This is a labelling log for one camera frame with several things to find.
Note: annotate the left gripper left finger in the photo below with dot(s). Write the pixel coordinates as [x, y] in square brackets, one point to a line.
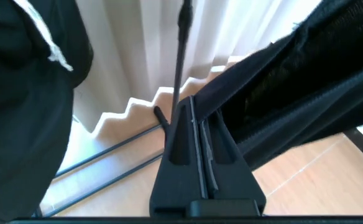
[178, 180]

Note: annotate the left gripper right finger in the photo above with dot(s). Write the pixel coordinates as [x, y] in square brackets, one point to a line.
[237, 183]

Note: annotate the black garment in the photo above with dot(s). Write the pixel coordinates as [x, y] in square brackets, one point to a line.
[20, 124]
[293, 77]

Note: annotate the black clothes rack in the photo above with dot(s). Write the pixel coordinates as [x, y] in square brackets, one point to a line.
[181, 62]

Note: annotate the beige curtain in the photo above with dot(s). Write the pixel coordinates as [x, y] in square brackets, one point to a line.
[138, 46]

